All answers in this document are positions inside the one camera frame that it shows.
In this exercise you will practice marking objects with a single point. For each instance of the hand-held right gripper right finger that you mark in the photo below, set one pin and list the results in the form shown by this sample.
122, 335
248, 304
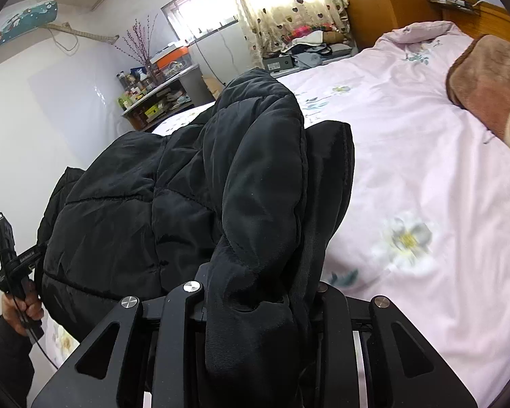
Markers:
335, 310

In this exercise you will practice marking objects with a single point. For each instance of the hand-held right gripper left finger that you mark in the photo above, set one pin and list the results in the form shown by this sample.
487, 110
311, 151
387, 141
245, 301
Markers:
180, 306

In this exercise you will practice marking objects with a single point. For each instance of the black puffer jacket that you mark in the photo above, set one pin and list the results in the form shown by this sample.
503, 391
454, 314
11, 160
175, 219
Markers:
174, 178

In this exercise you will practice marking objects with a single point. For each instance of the person's left forearm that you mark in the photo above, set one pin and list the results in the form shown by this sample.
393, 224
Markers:
6, 361

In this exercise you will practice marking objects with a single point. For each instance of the pile of clothes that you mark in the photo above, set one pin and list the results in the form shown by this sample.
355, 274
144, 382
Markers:
314, 40

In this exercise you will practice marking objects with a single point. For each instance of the person's left hand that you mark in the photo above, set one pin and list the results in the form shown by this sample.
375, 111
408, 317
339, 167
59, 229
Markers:
21, 316

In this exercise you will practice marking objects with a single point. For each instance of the pink floral duvet bed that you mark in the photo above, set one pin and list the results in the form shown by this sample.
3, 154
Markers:
408, 157

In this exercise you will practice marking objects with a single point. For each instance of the cluttered shelf desk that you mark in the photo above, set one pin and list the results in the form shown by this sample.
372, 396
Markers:
165, 102

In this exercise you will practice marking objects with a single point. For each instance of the cluster of small bottles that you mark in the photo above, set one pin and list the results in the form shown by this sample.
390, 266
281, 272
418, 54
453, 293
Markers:
134, 89

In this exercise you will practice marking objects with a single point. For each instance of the orange and white box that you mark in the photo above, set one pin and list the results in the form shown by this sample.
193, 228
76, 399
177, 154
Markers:
170, 60

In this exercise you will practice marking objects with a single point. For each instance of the wrapped air conditioner pipe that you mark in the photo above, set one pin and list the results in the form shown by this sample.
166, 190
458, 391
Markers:
85, 34

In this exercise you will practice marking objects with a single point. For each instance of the covered air conditioner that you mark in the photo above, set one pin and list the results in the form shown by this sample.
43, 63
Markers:
21, 23

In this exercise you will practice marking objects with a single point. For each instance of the black electronic box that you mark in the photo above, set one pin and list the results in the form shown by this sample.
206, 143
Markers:
280, 65

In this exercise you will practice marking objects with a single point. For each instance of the vase with pink branches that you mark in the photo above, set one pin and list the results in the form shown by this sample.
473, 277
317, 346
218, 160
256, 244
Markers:
142, 51

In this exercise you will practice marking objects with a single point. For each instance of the brown bear print blanket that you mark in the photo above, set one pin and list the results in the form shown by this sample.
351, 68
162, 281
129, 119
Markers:
488, 80

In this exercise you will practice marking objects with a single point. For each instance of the window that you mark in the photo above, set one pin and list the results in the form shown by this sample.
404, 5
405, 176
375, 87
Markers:
204, 8

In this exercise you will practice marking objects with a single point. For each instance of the wooden wardrobe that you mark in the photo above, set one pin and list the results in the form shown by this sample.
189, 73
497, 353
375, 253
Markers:
378, 4

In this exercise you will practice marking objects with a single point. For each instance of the heart print curtain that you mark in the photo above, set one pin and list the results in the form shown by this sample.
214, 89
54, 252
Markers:
280, 4

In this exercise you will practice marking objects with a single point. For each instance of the wooden headboard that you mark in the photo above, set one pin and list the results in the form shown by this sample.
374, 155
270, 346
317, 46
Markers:
488, 21

